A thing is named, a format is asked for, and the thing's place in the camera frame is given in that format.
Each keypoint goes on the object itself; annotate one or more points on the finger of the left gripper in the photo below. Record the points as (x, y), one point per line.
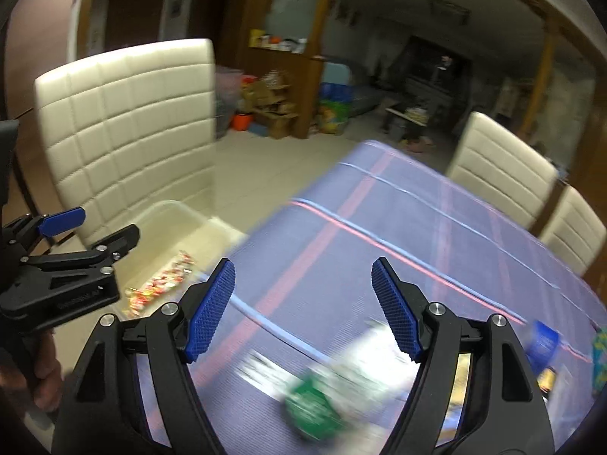
(29, 230)
(105, 252)

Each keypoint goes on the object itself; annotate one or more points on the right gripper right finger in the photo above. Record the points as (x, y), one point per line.
(432, 340)

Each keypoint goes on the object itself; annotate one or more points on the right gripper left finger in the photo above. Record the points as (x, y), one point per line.
(203, 306)

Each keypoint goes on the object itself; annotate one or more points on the red yellow candy wrapper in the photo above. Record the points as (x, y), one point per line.
(174, 276)

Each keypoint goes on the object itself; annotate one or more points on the blue can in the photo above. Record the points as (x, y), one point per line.
(541, 343)

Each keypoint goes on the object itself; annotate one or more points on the green white snack wrapper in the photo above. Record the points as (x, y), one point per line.
(336, 391)

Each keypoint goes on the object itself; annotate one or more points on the clear plastic trash bin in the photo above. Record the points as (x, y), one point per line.
(172, 236)

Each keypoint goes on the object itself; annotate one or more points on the person's left hand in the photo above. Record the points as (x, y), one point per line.
(48, 386)

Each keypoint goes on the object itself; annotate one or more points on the near cream quilted chair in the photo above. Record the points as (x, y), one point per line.
(123, 130)

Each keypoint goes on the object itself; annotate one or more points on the purple plaid tablecloth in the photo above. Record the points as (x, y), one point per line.
(307, 282)

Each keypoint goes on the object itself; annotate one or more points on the green patterned tissue box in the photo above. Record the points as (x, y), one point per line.
(599, 362)

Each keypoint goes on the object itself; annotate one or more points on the orange bucket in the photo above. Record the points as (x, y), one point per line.
(241, 122)

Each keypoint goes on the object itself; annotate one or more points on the dark coffee table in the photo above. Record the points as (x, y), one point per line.
(413, 121)

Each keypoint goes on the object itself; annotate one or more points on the cardboard boxes pile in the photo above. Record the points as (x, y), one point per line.
(267, 100)

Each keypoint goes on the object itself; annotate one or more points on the colourful printed bag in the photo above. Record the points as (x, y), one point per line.
(334, 107)

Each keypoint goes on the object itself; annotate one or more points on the wooden partition counter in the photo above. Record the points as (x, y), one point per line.
(304, 73)

